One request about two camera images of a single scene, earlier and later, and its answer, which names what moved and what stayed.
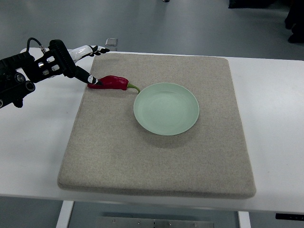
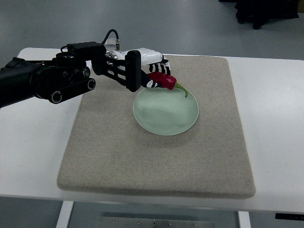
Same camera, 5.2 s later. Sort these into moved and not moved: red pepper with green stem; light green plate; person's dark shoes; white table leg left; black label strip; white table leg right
Moved: red pepper with green stem; person's dark shoes
Not moved: light green plate; white table leg right; black label strip; white table leg left
